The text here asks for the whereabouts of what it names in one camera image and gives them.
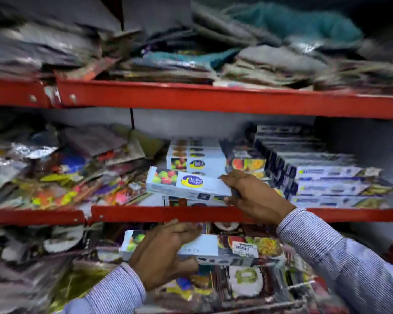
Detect person's right hand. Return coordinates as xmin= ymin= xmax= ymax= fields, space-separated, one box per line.
xmin=219 ymin=169 xmax=297 ymax=226

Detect person's left hand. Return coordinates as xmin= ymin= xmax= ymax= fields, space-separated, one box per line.
xmin=129 ymin=220 xmax=204 ymax=292

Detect white box with barcode sticker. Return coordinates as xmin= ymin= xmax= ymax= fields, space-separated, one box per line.
xmin=119 ymin=230 xmax=260 ymax=267

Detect white box with yellow logo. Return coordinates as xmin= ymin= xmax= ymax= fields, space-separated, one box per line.
xmin=146 ymin=166 xmax=234 ymax=202

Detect person's right forearm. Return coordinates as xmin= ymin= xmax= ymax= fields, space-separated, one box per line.
xmin=276 ymin=208 xmax=393 ymax=314

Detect person's left forearm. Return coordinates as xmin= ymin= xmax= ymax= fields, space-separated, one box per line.
xmin=57 ymin=262 xmax=147 ymax=314

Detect fruit print packet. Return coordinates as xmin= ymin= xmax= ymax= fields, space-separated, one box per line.
xmin=226 ymin=156 xmax=267 ymax=179

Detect white fruit-print box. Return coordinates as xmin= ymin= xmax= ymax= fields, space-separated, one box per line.
xmin=163 ymin=195 xmax=228 ymax=207

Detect long red shelf beam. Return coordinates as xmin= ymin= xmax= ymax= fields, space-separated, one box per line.
xmin=90 ymin=205 xmax=393 ymax=225
xmin=55 ymin=78 xmax=393 ymax=120

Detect stack of white fruit-print boxes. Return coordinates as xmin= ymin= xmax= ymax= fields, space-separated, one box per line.
xmin=166 ymin=138 xmax=227 ymax=178

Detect packet with white round doily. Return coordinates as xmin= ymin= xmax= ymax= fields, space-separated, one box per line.
xmin=228 ymin=265 xmax=265 ymax=299

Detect stack of dark-ended white boxes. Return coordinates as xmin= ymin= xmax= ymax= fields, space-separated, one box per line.
xmin=254 ymin=125 xmax=392 ymax=210

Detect pile of mixed flat packets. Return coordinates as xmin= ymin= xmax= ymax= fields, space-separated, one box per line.
xmin=110 ymin=1 xmax=393 ymax=92

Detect pile of colourful plastic packets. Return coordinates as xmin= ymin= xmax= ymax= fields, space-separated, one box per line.
xmin=0 ymin=122 xmax=166 ymax=211

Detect heap of shiny clear packets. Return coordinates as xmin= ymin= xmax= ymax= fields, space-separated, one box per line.
xmin=0 ymin=224 xmax=125 ymax=314

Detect short red shelf beam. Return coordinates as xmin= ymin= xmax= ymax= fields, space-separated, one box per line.
xmin=0 ymin=78 xmax=52 ymax=109
xmin=0 ymin=209 xmax=86 ymax=226

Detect teal fluffy item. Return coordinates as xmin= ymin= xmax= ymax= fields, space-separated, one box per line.
xmin=223 ymin=1 xmax=364 ymax=46

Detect pile of grey flat packets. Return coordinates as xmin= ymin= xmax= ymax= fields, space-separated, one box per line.
xmin=0 ymin=16 xmax=133 ymax=81

